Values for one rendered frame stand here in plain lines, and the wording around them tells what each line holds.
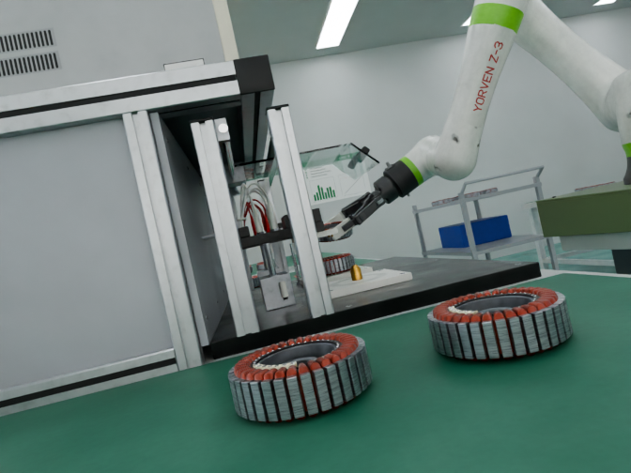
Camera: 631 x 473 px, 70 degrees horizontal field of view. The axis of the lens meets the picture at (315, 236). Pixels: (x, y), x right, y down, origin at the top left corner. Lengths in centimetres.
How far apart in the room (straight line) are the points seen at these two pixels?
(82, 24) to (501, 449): 76
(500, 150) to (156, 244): 685
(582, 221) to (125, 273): 94
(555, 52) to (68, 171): 115
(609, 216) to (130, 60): 95
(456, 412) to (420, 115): 660
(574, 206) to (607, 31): 774
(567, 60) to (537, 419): 116
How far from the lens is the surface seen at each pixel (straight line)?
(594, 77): 137
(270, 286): 76
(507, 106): 748
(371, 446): 29
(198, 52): 78
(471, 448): 27
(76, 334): 63
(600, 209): 113
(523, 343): 38
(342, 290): 74
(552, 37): 138
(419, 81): 700
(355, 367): 34
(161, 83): 62
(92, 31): 82
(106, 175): 62
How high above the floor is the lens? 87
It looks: level
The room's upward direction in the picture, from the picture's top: 12 degrees counter-clockwise
